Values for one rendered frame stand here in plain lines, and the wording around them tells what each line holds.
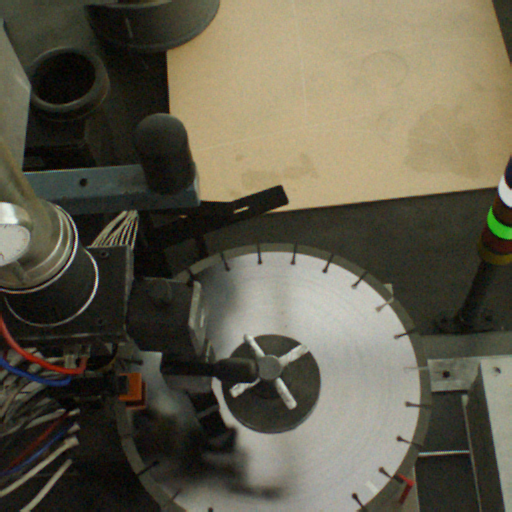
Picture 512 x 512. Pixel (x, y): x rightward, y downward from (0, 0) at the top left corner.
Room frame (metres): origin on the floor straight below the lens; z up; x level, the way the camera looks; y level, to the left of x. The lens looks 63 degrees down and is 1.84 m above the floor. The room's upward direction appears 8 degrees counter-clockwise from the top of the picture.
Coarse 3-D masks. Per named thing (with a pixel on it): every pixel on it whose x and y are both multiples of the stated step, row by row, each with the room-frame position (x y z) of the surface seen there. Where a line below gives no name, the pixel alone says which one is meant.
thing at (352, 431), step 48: (240, 288) 0.41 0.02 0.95; (288, 288) 0.40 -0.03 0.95; (336, 288) 0.40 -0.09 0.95; (240, 336) 0.35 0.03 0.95; (336, 336) 0.34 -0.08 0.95; (384, 336) 0.33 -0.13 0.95; (144, 384) 0.31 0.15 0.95; (336, 384) 0.28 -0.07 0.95; (384, 384) 0.27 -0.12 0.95; (144, 432) 0.26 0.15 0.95; (192, 432) 0.25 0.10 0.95; (240, 432) 0.24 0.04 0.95; (288, 432) 0.23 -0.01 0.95; (336, 432) 0.23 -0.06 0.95; (384, 432) 0.22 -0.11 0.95; (192, 480) 0.20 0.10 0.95; (240, 480) 0.19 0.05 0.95; (288, 480) 0.18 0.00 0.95; (336, 480) 0.18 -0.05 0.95; (384, 480) 0.17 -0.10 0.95
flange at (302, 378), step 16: (256, 336) 0.35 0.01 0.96; (272, 336) 0.34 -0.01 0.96; (288, 336) 0.34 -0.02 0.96; (240, 352) 0.33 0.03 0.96; (272, 352) 0.32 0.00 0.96; (288, 352) 0.32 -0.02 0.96; (288, 368) 0.30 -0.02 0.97; (304, 368) 0.30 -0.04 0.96; (224, 384) 0.30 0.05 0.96; (256, 384) 0.29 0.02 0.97; (288, 384) 0.28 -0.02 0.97; (304, 384) 0.28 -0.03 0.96; (320, 384) 0.28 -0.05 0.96; (224, 400) 0.28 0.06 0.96; (240, 400) 0.27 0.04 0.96; (256, 400) 0.27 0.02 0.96; (272, 400) 0.27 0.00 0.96; (304, 400) 0.26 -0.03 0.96; (240, 416) 0.26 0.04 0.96; (256, 416) 0.25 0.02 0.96; (272, 416) 0.25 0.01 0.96; (288, 416) 0.25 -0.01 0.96; (304, 416) 0.25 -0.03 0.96
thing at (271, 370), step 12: (252, 348) 0.32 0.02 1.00; (300, 348) 0.31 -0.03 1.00; (264, 360) 0.30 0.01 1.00; (276, 360) 0.30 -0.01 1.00; (288, 360) 0.30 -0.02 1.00; (264, 372) 0.29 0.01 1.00; (276, 372) 0.29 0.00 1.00; (240, 384) 0.28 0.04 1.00; (252, 384) 0.28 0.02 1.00; (264, 384) 0.28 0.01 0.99; (276, 384) 0.27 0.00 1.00; (288, 396) 0.26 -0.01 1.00
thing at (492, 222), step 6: (492, 210) 0.41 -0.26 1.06; (492, 216) 0.41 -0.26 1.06; (492, 222) 0.40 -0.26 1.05; (498, 222) 0.40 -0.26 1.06; (492, 228) 0.40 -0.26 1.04; (498, 228) 0.39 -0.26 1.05; (504, 228) 0.39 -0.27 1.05; (510, 228) 0.39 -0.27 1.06; (498, 234) 0.39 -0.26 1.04; (504, 234) 0.39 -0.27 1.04; (510, 234) 0.39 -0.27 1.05
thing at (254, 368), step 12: (228, 360) 0.23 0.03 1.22; (240, 360) 0.23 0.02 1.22; (252, 360) 0.23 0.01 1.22; (168, 372) 0.23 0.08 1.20; (180, 372) 0.23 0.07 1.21; (192, 372) 0.23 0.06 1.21; (204, 372) 0.22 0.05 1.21; (216, 372) 0.22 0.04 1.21; (228, 372) 0.22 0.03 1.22; (240, 372) 0.22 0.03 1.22; (252, 372) 0.21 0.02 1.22
